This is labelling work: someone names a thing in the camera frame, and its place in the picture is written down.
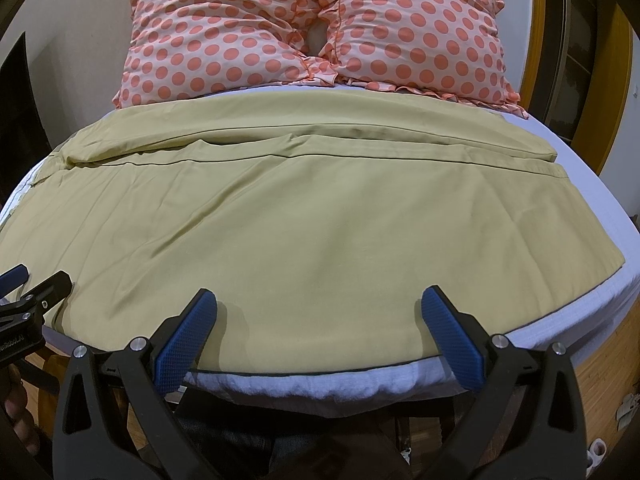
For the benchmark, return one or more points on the white bed sheet mattress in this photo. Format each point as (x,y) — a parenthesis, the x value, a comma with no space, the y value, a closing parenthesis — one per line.
(595,239)

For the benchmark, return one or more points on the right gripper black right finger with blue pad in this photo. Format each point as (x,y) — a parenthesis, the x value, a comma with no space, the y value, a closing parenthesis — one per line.
(527,419)

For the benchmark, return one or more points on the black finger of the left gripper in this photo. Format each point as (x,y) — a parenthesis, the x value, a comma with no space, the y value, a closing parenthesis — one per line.
(44,296)

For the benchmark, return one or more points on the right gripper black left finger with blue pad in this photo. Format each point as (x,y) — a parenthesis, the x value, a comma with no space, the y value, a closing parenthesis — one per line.
(91,439)

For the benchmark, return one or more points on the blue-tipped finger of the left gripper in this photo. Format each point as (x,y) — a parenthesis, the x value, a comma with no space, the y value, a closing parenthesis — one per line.
(13,279)

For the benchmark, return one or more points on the khaki olive pants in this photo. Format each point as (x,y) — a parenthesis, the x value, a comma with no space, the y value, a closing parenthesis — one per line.
(310,239)

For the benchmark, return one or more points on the polka dot pillow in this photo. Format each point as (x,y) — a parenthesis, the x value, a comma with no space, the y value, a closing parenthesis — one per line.
(182,49)
(449,49)

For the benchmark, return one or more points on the wooden door frame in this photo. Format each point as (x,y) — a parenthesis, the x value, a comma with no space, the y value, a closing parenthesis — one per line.
(578,72)

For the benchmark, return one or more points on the person's left hand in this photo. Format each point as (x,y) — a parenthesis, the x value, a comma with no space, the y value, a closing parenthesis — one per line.
(14,403)

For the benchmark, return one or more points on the right polka dot pillow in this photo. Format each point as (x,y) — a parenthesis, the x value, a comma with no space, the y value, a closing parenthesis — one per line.
(449,49)

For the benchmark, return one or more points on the left polka dot pillow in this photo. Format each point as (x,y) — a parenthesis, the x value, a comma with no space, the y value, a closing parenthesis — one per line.
(182,49)

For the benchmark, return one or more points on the white items on floor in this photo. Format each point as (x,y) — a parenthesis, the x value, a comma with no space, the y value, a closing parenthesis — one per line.
(623,417)

